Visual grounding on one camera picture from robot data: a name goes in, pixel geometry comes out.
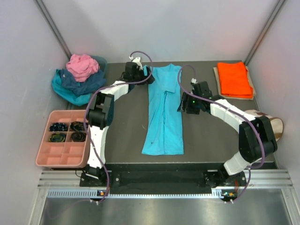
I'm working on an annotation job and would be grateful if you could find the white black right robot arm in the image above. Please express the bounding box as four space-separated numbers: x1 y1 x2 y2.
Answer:
178 78 278 188

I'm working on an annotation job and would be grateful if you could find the light blue t shirt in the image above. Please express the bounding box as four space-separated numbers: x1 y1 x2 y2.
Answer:
142 64 184 156

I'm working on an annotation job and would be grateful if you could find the grey slotted cable duct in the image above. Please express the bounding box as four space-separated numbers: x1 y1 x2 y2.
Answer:
47 189 233 200

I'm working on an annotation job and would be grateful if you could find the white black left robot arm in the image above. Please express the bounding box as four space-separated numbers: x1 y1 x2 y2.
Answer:
82 57 155 186

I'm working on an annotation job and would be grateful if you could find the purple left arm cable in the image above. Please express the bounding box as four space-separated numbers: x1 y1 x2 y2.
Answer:
85 51 153 203

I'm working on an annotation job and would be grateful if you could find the folded orange t shirt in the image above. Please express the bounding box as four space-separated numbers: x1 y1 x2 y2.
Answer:
217 62 253 99

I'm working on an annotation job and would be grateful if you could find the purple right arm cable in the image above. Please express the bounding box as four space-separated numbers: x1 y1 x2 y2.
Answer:
177 65 266 203

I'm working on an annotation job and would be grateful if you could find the dark blue t shirt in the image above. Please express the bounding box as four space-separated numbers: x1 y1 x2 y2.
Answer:
58 69 106 96

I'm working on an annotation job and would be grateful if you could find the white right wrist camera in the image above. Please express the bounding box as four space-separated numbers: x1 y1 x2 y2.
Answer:
190 78 198 86

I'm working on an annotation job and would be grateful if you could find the pink compartment tray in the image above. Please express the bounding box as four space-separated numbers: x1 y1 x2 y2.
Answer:
36 110 90 168

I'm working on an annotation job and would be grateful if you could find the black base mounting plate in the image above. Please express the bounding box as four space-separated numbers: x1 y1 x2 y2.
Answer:
80 163 240 194

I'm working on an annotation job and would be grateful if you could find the dark hair tie blue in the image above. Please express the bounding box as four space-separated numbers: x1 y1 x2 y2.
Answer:
49 122 68 132

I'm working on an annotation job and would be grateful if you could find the teal plastic laundry bin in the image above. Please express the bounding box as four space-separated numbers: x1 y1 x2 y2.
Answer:
92 56 108 74

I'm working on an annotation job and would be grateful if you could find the teal t shirt in bin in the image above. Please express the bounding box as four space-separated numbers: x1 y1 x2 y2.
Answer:
52 69 93 106

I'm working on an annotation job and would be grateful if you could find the cream canvas drawstring bag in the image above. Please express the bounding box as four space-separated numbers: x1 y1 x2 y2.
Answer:
245 110 284 142

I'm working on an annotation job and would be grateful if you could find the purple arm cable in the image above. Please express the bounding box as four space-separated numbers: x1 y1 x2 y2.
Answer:
85 51 153 203
177 65 266 203

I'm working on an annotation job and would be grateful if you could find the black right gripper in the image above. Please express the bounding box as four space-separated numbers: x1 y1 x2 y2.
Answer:
177 92 202 115

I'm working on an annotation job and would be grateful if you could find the dark hair tie green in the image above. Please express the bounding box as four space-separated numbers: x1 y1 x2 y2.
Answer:
48 132 66 143

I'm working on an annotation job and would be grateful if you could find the pink t shirt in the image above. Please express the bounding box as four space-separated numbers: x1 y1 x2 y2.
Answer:
66 54 100 83

